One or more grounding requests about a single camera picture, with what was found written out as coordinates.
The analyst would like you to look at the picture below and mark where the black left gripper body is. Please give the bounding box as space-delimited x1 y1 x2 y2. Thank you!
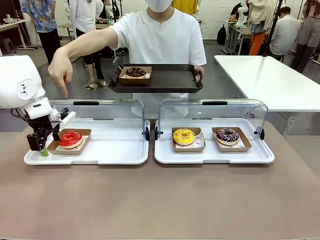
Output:
24 118 63 141

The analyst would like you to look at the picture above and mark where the brown cardboard donut tray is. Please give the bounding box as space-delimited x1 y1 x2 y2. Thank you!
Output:
171 127 206 153
211 126 253 153
118 65 153 85
46 128 92 156

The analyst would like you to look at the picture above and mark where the chocolate nut donut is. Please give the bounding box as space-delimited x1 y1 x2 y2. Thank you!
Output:
124 66 147 80

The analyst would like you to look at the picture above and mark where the black serving tray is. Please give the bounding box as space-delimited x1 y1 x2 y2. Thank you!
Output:
108 63 204 94

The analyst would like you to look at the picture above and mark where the person's right forearm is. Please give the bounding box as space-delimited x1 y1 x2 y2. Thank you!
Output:
56 26 120 61

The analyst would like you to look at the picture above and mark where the red glazed donut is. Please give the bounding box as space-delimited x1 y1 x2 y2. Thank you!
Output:
58 131 83 150

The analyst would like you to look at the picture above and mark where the yellow sprinkled donut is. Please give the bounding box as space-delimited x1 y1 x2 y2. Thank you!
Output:
172 128 196 146

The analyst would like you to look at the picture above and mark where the person in white shirt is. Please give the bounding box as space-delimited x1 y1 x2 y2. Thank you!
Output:
109 6 208 120

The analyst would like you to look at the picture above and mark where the chocolate sprinkled donut on right tray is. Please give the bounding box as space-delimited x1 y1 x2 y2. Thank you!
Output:
215 127 241 146

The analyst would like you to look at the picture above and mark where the person's right hand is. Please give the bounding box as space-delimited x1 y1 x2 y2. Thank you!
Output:
47 46 74 99

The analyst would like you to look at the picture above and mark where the person's left hand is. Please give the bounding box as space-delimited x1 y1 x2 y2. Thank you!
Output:
193 66 206 84

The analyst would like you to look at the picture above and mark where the white printed paper liner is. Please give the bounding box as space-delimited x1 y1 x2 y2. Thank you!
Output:
55 134 90 152

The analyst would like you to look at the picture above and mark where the white display tray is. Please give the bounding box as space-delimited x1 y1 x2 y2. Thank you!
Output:
154 117 275 165
24 117 151 166

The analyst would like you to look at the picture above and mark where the clear plastic display lid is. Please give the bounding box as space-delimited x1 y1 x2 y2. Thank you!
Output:
157 98 269 141
48 99 146 140

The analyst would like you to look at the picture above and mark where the white background desk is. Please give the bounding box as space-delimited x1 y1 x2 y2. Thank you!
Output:
0 17 39 50

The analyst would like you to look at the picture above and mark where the bystander in blue floral shirt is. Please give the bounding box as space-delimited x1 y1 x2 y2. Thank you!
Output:
20 0 63 66

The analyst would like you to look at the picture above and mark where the bystander in white shirt black trousers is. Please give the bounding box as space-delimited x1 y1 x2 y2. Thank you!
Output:
64 0 106 87

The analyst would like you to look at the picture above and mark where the white face mask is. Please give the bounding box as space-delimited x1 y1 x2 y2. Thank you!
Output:
145 0 174 13

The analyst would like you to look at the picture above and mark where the bystander in yellow shirt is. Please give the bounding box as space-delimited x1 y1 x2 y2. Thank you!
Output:
172 0 199 16

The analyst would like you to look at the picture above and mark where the black backpack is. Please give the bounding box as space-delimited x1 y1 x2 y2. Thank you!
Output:
216 24 227 47

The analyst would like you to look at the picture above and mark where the white side table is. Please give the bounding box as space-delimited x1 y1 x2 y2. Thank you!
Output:
213 54 320 137

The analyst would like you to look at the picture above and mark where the bystander in orange trousers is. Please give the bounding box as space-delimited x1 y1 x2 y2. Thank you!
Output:
247 0 271 56

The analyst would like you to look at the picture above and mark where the black vertical pole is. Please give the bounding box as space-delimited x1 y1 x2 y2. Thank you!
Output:
261 0 285 58

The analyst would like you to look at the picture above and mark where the seated bystander in white shirt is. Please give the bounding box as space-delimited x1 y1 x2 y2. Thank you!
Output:
269 6 303 61

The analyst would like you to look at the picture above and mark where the bystander in grey shorts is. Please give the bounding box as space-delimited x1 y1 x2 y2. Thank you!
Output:
290 0 320 74

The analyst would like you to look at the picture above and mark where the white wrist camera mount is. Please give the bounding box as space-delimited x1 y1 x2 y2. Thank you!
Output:
48 106 77 124

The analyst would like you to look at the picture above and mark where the black cable bundle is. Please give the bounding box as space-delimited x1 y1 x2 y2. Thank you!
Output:
10 107 35 124

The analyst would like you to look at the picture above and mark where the black lid handle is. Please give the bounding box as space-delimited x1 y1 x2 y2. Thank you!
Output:
202 100 228 106
73 100 100 106

